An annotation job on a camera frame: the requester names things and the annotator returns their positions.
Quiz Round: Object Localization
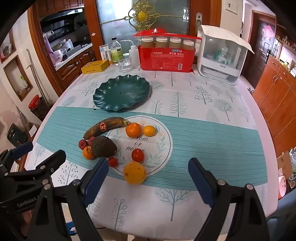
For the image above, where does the ribbed glass tumbler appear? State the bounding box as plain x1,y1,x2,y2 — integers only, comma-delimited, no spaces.
117,56,132,73

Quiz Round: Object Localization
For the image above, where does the dark avocado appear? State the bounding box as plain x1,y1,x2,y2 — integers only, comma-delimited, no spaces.
91,136,117,158

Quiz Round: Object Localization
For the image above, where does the small white carton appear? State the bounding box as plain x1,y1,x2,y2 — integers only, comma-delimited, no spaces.
99,44,109,61

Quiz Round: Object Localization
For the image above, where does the black box-shaped object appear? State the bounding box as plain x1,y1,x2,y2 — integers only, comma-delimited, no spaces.
7,123,28,147

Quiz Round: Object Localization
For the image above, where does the white squeeze bottle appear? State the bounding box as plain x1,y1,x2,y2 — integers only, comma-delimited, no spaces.
120,39,140,66

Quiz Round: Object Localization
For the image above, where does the clear bottle green label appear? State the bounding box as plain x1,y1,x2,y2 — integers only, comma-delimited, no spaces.
110,37,122,64

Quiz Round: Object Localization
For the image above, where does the small orange fruit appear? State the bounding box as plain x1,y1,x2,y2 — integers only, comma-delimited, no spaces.
83,146,95,160

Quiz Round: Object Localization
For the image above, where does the red paper cup package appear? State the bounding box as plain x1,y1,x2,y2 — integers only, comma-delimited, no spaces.
138,44,196,73

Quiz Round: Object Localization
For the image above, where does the white bottle sterilizer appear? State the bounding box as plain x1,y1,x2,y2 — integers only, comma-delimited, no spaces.
196,25,255,85

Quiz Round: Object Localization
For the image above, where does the orange wooden sideboard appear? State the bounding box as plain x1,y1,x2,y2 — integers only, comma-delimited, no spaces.
252,55,296,163

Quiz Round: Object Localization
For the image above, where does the pink door decoration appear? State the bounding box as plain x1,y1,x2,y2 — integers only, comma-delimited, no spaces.
264,25,276,39

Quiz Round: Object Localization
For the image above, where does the overripe brown banana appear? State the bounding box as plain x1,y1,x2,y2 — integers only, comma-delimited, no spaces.
83,117,131,140

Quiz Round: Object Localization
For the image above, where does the pink round object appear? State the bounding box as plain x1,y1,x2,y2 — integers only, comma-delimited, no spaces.
277,176,289,200

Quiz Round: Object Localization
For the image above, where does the purple cloth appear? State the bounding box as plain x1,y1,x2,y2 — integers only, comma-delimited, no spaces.
43,31,53,55

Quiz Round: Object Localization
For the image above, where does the wooden wall niche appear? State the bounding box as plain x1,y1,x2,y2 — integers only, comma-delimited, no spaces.
3,55,33,102
0,29,17,63

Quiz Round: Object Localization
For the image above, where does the small yellow-orange kumquat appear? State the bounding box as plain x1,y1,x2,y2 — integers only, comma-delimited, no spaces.
143,125,158,137

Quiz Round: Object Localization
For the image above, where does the red jar rack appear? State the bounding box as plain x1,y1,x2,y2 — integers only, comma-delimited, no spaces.
133,28,202,42

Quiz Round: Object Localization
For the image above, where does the cardboard box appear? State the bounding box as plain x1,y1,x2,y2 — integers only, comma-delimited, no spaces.
276,151,294,179

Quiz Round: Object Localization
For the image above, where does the dark wooden door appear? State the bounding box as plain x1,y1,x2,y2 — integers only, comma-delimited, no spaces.
248,11,277,89

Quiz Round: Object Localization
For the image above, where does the large yellow orange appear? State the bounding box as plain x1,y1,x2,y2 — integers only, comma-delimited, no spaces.
123,161,147,185

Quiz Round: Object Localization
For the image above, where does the white pole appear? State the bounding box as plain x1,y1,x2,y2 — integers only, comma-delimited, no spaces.
26,49,48,105

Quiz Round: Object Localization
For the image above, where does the yellow tin box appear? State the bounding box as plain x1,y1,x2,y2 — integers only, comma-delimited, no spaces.
81,60,110,75

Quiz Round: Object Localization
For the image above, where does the orange mandarin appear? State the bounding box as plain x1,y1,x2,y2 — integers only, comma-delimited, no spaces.
125,123,142,138

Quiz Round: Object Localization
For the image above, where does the white wall switch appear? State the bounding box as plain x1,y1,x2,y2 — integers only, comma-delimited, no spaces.
225,0,238,13

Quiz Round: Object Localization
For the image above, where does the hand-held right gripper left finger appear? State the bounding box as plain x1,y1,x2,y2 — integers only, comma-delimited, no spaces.
28,157,109,241

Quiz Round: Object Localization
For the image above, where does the red lidded trash bin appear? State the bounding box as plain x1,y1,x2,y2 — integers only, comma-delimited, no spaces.
28,95,41,110

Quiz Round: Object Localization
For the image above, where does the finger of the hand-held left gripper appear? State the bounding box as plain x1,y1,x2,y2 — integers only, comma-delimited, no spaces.
0,141,34,163
5,149,67,184

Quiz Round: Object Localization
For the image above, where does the dark green scalloped plate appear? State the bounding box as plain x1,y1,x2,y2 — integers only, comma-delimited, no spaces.
93,75,151,112

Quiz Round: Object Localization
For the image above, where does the wooden kitchen cabinet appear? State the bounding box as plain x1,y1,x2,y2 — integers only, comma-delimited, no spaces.
55,45,96,82

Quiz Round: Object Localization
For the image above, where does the gold door ornament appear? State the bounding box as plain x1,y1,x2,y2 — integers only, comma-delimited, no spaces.
123,0,167,32

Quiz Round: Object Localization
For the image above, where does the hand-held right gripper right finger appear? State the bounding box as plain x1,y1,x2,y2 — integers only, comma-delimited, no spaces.
188,158,271,241

